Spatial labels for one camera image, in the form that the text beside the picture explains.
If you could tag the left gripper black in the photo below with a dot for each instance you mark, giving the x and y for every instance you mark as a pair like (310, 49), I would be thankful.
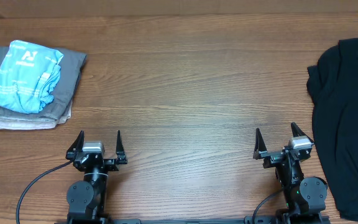
(120, 152)

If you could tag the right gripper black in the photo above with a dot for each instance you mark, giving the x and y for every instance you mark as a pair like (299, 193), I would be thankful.
(273, 157)

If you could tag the black polo shirt Sydrogen logo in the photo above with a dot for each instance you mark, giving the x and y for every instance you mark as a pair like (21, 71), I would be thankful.
(333, 88)

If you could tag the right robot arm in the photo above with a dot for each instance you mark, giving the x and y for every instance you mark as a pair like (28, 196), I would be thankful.
(305, 196)

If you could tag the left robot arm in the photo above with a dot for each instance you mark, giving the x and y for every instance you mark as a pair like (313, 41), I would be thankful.
(87, 197)

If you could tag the folded grey garment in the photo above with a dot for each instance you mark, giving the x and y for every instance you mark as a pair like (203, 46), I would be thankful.
(70, 74)

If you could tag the folded light blue shirt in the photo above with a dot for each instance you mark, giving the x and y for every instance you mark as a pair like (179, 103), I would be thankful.
(28, 75)

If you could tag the folded beige garment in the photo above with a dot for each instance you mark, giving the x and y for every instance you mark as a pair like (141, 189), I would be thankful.
(33, 124)

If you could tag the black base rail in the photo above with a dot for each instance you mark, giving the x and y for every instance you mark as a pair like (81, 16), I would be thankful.
(245, 220)

